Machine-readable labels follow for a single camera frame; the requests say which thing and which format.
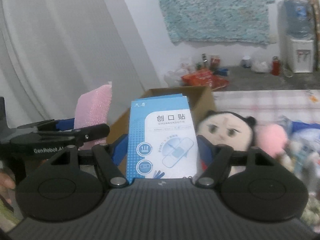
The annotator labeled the floral blue wall cloth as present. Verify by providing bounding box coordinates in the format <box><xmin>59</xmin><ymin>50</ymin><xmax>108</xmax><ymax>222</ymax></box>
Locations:
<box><xmin>158</xmin><ymin>0</ymin><xmax>275</xmax><ymax>44</ymax></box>

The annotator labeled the red snack bag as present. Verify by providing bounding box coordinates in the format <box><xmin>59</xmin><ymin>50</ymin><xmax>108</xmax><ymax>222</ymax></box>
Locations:
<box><xmin>181</xmin><ymin>68</ymin><xmax>229</xmax><ymax>90</ymax></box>

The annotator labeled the blue white tissue pack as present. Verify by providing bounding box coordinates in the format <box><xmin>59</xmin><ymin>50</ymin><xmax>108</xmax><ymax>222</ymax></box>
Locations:
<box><xmin>278</xmin><ymin>116</ymin><xmax>319</xmax><ymax>179</ymax></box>

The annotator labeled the person left hand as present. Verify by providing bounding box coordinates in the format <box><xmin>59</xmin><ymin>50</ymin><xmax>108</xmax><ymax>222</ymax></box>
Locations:
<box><xmin>0</xmin><ymin>170</ymin><xmax>16</xmax><ymax>204</ymax></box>

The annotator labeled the brown cardboard box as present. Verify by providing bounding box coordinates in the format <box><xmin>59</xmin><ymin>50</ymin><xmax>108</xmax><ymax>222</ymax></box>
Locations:
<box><xmin>106</xmin><ymin>86</ymin><xmax>218</xmax><ymax>176</ymax></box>

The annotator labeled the white cup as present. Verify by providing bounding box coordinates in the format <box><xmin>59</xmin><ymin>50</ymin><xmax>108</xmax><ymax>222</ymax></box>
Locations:
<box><xmin>241</xmin><ymin>56</ymin><xmax>252</xmax><ymax>68</ymax></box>

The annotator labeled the blue water bottle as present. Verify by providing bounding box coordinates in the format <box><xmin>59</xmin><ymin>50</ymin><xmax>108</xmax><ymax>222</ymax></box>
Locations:
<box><xmin>284</xmin><ymin>0</ymin><xmax>311</xmax><ymax>40</ymax></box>

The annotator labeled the red drink can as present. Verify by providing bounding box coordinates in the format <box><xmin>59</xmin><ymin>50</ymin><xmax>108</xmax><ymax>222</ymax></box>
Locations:
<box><xmin>210</xmin><ymin>55</ymin><xmax>221</xmax><ymax>72</ymax></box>

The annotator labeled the pink round plush toy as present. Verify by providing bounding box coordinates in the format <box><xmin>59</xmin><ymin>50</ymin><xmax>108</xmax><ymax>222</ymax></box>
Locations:
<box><xmin>255</xmin><ymin>124</ymin><xmax>288</xmax><ymax>158</ymax></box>

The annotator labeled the pink sponge cloth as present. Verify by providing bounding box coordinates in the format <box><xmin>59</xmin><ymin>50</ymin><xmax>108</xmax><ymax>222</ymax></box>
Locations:
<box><xmin>74</xmin><ymin>81</ymin><xmax>113</xmax><ymax>151</ymax></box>

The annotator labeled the red thermos bottle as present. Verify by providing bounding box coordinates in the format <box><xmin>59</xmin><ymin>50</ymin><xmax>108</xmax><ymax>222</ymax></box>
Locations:
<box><xmin>271</xmin><ymin>56</ymin><xmax>280</xmax><ymax>76</ymax></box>

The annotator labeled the white plastic bag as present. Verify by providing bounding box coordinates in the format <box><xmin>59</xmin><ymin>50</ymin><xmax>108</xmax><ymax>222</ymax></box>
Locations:
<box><xmin>251</xmin><ymin>60</ymin><xmax>271</xmax><ymax>73</ymax></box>

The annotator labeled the white water dispenser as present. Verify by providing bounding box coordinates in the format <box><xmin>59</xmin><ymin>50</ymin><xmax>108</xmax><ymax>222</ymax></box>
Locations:
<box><xmin>286</xmin><ymin>35</ymin><xmax>314</xmax><ymax>74</ymax></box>

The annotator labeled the big-head doll red dress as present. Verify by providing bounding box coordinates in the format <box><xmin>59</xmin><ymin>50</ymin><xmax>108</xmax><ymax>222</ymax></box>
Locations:
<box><xmin>195</xmin><ymin>110</ymin><xmax>257</xmax><ymax>178</ymax></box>

